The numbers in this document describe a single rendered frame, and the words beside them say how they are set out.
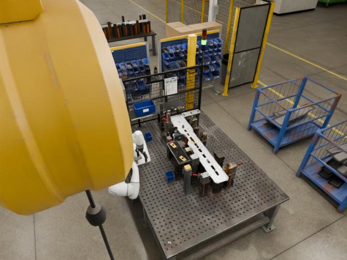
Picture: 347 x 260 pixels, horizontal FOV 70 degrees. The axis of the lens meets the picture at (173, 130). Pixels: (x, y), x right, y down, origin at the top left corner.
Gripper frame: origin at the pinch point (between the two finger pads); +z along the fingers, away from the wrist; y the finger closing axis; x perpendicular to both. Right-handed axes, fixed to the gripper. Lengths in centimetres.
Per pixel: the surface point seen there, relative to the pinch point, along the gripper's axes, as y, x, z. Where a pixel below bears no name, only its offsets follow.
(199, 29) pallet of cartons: 188, -365, -9
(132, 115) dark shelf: 78, -54, 8
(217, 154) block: -62, -68, 7
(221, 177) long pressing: -85, -41, 8
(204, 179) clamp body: -73, -26, 5
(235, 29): 85, -351, -33
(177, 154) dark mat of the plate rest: -33.3, -25.7, -8.1
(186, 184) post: -56, -14, 18
